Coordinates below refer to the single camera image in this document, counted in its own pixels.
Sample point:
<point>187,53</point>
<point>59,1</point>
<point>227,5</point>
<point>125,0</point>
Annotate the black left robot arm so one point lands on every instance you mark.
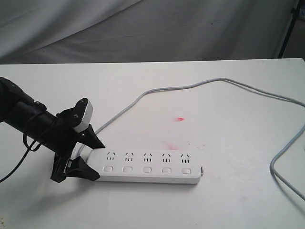
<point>30,117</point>

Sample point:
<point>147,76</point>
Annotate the white five-outlet power strip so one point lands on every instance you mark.
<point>146,166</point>

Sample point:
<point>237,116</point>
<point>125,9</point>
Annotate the black tripod stand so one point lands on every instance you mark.
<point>294,16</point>

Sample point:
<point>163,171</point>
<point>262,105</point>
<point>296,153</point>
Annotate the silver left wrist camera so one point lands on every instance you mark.
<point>82,114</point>

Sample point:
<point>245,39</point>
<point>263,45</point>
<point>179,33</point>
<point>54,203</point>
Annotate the grey backdrop cloth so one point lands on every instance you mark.
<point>90,31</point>

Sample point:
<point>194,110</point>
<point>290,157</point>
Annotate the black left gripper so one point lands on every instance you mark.
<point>63,140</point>

